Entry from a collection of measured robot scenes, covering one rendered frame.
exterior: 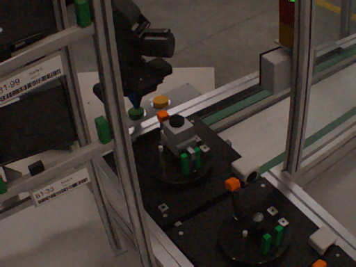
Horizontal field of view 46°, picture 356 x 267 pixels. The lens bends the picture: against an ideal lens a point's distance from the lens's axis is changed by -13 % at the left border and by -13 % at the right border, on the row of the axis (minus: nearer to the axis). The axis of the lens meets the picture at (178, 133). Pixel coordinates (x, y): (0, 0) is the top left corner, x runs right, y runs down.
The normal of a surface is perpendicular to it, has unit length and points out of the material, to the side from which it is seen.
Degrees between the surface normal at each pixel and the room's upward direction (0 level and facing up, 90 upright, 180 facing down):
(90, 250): 0
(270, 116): 0
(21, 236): 0
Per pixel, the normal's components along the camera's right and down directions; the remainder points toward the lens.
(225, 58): -0.06, -0.75
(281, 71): 0.55, 0.52
